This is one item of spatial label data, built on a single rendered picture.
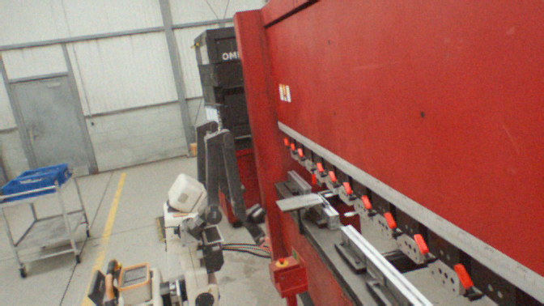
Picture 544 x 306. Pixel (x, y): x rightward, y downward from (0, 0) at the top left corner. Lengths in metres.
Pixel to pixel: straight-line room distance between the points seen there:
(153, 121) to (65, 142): 1.86
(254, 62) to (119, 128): 6.31
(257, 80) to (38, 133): 6.83
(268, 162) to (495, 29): 2.59
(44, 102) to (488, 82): 8.87
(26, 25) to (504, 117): 9.06
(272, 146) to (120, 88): 6.21
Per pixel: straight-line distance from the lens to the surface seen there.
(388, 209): 1.57
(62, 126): 9.34
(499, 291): 1.16
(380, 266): 1.86
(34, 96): 9.39
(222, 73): 3.35
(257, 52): 3.24
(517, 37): 0.94
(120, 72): 9.13
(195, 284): 2.20
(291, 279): 2.22
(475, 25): 1.03
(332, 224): 2.41
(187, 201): 2.03
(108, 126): 9.25
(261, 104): 3.25
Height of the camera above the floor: 1.93
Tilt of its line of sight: 14 degrees down
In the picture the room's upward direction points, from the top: 8 degrees counter-clockwise
